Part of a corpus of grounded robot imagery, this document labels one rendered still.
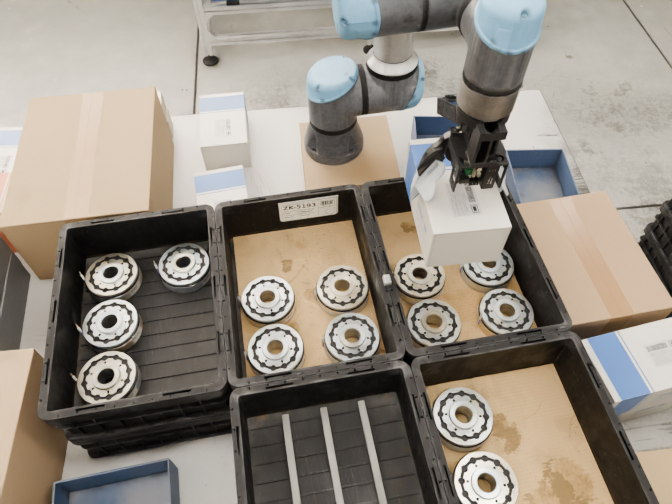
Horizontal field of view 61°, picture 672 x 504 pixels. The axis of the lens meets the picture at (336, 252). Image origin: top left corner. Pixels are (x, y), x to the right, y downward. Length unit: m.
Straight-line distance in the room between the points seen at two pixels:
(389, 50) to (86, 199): 0.71
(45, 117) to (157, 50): 1.80
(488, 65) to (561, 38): 2.73
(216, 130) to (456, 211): 0.82
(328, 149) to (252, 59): 1.75
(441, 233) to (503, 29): 0.31
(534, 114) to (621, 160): 1.10
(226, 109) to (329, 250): 0.57
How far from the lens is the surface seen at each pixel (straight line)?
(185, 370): 1.10
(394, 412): 1.04
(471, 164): 0.80
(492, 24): 0.69
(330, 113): 1.32
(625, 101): 3.14
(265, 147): 1.59
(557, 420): 1.10
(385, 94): 1.32
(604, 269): 1.25
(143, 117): 1.44
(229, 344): 1.00
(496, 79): 0.72
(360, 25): 0.74
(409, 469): 1.01
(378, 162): 1.43
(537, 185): 1.57
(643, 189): 2.74
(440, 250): 0.89
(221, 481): 1.15
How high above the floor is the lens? 1.80
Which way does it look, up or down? 55 degrees down
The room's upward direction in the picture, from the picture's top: straight up
